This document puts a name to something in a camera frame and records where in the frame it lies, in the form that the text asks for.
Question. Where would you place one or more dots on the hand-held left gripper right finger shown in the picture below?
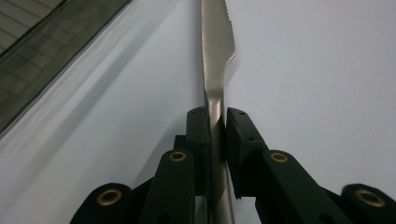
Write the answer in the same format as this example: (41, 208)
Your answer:
(244, 155)

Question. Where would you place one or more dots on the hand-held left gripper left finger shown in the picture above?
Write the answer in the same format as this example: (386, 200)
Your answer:
(199, 155)

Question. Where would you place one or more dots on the metal table knife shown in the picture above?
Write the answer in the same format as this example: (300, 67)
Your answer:
(216, 46)

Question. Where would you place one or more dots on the translucent dark plastic bin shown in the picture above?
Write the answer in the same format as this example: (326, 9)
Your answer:
(31, 56)

